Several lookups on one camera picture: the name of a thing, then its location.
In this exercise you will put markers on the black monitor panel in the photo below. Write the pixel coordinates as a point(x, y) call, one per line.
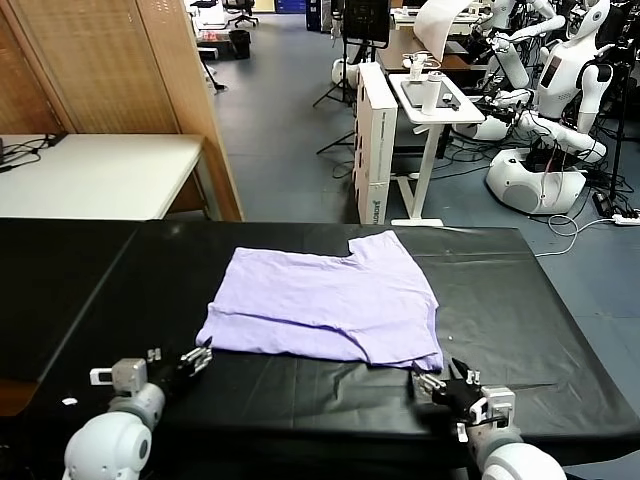
point(367, 20)

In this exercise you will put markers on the tall white cardboard box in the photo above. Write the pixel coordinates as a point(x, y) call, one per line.
point(375, 145)

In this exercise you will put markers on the large black table cover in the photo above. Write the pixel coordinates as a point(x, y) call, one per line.
point(500, 300)

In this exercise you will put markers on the wooden folding screen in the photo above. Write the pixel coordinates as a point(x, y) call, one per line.
point(110, 65)

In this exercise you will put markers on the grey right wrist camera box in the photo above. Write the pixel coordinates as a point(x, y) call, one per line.
point(497, 405)

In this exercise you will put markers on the black office chair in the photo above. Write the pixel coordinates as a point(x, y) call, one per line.
point(242, 12)

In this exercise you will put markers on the black trash bin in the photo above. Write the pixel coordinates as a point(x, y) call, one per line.
point(240, 44)

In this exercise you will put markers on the white humanoid robot black shoulders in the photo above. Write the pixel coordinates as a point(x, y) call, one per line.
point(555, 75)

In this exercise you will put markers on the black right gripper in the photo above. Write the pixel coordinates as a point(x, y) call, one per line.
point(457, 397)

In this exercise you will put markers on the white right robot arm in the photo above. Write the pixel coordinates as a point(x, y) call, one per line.
point(515, 457)

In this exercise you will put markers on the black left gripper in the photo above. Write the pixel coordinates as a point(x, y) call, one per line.
point(170, 375)

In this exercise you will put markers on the blue cabinet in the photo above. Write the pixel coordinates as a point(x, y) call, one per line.
point(290, 5)

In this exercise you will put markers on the brown wooden desk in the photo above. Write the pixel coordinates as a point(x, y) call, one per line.
point(400, 52)

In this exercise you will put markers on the white power strip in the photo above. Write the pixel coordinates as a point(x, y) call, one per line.
point(626, 218)

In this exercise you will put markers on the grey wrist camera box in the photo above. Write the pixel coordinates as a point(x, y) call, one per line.
point(497, 405)
point(122, 375)

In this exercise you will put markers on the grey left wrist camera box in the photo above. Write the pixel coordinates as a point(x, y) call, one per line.
point(122, 375)

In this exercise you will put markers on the white side table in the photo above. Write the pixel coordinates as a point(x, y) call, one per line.
point(100, 175)

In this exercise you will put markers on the black light stand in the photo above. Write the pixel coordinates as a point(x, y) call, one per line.
point(620, 115)

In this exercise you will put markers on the large white curved sheet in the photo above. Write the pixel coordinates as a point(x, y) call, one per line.
point(435, 25)

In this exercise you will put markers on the white humanoid robot raised arms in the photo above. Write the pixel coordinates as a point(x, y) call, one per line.
point(515, 65)

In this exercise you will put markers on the grey tablet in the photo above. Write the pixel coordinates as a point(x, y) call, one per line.
point(414, 95)

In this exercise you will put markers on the white standing desk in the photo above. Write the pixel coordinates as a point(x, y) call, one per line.
point(450, 116)

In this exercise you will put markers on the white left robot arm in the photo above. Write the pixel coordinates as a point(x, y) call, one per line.
point(115, 435)

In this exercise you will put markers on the white thermos bottle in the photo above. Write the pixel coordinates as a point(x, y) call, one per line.
point(432, 95)

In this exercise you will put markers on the lavender printed t-shirt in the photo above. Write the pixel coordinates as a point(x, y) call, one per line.
point(325, 310)

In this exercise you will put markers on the black tripod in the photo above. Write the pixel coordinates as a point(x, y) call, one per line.
point(346, 75)

